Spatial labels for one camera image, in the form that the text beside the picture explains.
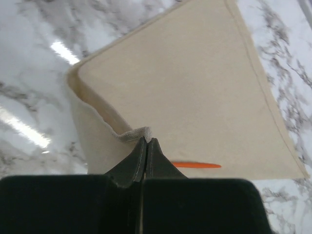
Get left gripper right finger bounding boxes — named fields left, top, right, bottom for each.
left=144, top=138, right=187, bottom=181

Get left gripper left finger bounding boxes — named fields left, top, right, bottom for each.
left=104, top=137, right=147, bottom=188

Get orange plastic fork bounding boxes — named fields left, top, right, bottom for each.
left=172, top=162, right=221, bottom=169

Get beige cloth napkin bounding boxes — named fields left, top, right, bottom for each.
left=66, top=0, right=308, bottom=180

